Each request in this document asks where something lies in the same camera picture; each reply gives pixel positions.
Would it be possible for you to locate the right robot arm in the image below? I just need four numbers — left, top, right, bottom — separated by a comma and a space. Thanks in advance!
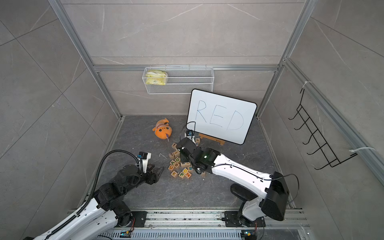
176, 126, 290, 227

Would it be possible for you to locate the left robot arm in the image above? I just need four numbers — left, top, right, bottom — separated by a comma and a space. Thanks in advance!
36, 150, 164, 240

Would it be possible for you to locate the white whiteboard with RED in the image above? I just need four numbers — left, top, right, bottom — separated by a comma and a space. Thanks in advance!
186, 89, 257, 145

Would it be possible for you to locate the wooden block brown Q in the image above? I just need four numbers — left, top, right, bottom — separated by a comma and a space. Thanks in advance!
181, 162, 191, 168

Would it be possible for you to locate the wooden block brown K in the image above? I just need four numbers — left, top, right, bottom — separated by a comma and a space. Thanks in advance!
171, 171, 179, 178

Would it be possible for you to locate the orange plush fish toy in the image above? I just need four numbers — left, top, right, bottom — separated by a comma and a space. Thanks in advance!
152, 118, 172, 140

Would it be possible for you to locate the wooden easel stand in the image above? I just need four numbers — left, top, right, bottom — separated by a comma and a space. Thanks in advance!
199, 133, 226, 146

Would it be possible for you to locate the yellow packet in basket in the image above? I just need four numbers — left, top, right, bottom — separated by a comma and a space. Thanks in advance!
145, 70, 168, 86

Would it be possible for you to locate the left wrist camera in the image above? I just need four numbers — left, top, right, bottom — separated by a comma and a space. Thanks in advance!
137, 152, 152, 174

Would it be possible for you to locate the metal base rail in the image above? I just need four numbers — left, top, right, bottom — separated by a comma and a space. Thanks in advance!
91, 208, 315, 240

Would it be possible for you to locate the white wire mesh basket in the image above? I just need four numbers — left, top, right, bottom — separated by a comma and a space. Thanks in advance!
142, 67, 215, 95

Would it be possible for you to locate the black wall hook rack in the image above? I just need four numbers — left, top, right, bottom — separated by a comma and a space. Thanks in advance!
288, 89, 358, 171

